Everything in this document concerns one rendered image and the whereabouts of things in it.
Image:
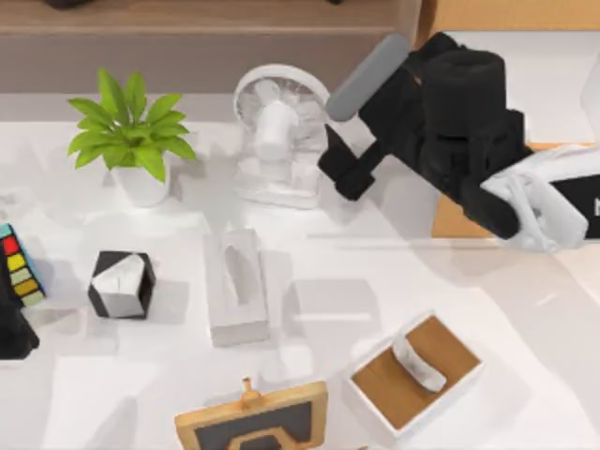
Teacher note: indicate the wooden framed blackboard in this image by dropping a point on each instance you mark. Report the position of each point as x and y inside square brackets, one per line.
[255, 419]

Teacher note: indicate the green plant in white pot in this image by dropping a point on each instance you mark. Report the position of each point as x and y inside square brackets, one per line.
[129, 133]

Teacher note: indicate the white desk fan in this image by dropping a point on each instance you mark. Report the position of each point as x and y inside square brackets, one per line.
[276, 136]

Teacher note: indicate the long white tissue box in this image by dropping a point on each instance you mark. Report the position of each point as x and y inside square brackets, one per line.
[236, 286]

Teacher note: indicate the black object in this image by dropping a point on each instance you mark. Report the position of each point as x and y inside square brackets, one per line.
[68, 3]

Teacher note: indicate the black and white tissue cube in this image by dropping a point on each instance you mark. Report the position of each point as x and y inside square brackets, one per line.
[121, 286]

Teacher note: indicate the brown and white tissue box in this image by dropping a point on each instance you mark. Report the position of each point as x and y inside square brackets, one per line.
[415, 370]

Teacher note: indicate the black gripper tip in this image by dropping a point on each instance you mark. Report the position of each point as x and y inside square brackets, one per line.
[14, 328]

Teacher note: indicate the multicoloured cube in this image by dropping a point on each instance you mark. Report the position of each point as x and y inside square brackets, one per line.
[21, 269]

